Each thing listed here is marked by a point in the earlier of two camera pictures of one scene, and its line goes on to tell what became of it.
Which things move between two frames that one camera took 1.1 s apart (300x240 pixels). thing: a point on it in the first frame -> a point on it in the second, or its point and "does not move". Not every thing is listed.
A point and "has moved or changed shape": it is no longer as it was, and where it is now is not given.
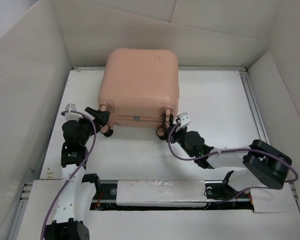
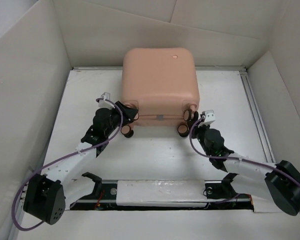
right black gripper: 175,133 -> 197,128
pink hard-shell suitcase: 137,86 has moved or changed shape
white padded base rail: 161,193 does not move
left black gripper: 100,118 -> 128,113
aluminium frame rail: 254,108 does not move
